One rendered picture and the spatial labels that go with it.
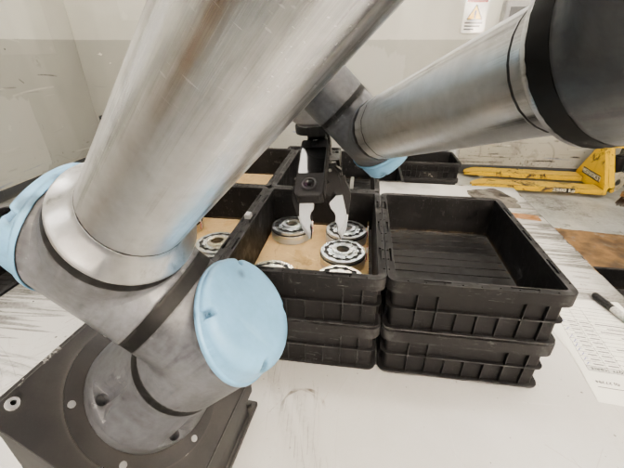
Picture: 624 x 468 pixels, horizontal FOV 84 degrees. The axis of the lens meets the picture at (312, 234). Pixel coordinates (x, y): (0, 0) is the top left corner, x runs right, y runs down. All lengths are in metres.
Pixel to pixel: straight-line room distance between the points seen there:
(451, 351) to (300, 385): 0.29
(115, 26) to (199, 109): 4.69
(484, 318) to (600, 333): 0.41
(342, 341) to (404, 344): 0.12
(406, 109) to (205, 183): 0.19
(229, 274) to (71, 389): 0.24
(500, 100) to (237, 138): 0.15
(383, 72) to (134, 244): 3.84
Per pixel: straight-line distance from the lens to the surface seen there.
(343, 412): 0.70
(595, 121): 0.20
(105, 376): 0.47
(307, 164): 0.56
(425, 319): 0.67
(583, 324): 1.05
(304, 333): 0.71
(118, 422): 0.47
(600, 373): 0.94
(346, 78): 0.47
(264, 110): 0.17
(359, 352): 0.72
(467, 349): 0.73
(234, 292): 0.35
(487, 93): 0.25
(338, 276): 0.60
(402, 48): 4.03
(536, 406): 0.81
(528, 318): 0.70
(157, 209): 0.23
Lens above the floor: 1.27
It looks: 28 degrees down
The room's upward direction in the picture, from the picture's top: straight up
